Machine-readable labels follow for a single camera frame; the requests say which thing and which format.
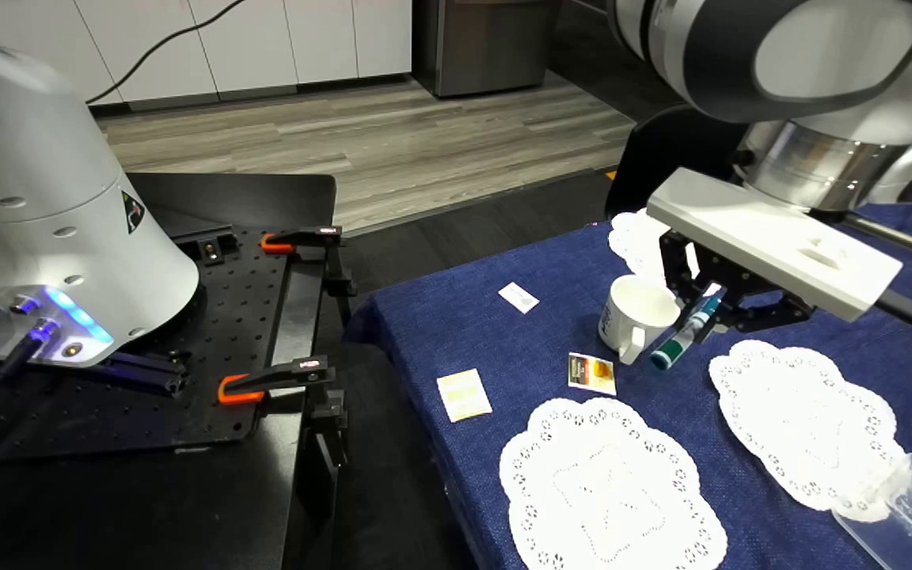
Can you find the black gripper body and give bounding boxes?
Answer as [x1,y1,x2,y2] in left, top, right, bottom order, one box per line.
[688,238,786,291]

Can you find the green marker pen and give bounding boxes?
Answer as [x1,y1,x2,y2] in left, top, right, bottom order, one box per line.
[646,282,732,372]

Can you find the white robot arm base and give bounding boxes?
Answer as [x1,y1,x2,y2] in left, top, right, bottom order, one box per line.
[0,18,204,371]

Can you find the white ceramic mug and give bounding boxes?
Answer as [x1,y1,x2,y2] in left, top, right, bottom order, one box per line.
[596,273,684,367]

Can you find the orange picture tea packet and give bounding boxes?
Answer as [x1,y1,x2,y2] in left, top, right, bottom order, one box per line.
[564,348,621,399]

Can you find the white paper card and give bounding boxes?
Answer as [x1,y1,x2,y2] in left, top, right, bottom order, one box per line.
[495,277,543,317]

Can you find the blue denim tablecloth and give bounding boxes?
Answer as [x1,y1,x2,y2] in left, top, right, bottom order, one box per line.
[354,198,912,570]

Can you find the large white doily square pattern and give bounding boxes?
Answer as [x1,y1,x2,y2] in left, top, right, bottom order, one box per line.
[498,393,732,570]

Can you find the clear plastic container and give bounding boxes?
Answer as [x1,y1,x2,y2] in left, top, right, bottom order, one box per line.
[833,449,912,570]

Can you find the stainless steel appliance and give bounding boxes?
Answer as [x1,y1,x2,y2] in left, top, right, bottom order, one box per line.
[409,0,562,100]

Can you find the orange black clamp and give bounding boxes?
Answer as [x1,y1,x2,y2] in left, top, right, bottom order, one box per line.
[255,221,345,260]
[213,353,336,410]

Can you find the black perforated mounting table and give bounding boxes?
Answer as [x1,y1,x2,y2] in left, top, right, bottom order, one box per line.
[0,171,359,570]

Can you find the white kitchen cabinets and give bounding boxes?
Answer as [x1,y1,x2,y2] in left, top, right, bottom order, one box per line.
[0,0,417,108]

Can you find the grey wrist camera bar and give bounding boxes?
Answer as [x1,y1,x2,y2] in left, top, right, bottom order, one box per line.
[643,163,907,327]

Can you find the small black bracket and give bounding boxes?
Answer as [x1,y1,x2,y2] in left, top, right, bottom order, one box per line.
[193,231,245,268]

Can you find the blue base cable bundle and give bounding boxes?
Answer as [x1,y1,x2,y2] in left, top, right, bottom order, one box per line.
[11,312,195,403]

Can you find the black wall cable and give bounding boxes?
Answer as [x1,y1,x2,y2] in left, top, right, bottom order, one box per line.
[84,0,247,108]

